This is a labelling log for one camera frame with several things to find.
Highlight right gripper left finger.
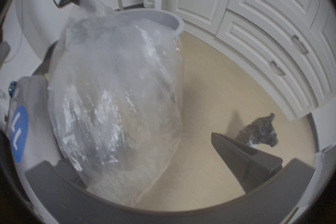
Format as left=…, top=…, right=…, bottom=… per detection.
left=56, top=134, right=129, bottom=191

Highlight clear plastic bag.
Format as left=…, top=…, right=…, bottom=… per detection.
left=47, top=0, right=185, bottom=208

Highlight crumpled black plastic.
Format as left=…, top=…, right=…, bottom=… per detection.
left=237, top=113, right=279, bottom=147

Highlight white trash bin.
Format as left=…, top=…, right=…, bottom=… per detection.
left=113, top=9, right=185, bottom=37

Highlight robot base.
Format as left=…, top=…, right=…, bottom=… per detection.
left=8, top=76, right=67, bottom=169

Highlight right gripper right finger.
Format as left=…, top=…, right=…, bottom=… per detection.
left=211, top=132, right=284, bottom=194

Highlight white wardrobe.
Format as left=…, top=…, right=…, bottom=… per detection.
left=144, top=0, right=336, bottom=122

